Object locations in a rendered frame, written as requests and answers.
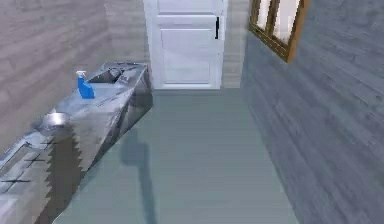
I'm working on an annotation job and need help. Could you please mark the white panelled room door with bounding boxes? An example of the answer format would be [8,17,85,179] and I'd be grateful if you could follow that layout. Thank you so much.
[143,0,229,90]

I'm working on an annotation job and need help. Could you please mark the steel sink basin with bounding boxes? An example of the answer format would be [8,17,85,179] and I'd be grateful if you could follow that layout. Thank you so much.
[87,65,138,85]

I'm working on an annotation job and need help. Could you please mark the steel kitchen counter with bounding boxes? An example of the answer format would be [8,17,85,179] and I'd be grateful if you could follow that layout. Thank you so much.
[33,61,154,173]

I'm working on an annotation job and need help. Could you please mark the blue spray bottle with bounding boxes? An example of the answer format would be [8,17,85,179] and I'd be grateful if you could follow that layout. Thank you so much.
[75,70,96,100]

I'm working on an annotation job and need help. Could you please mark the wooden framed window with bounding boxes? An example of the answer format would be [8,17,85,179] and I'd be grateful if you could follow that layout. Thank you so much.
[248,0,312,64]

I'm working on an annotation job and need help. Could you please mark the round steel pot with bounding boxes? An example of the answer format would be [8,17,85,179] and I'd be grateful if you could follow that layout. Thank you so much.
[39,112,72,136]

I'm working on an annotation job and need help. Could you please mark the steel stove top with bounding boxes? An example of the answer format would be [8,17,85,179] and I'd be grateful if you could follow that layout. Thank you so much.
[0,133,84,224]

